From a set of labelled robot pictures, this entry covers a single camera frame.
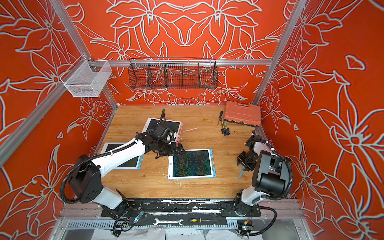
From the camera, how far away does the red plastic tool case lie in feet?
3.47

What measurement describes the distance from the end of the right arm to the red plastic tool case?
299 millimetres

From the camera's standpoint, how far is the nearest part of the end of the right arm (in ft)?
2.47
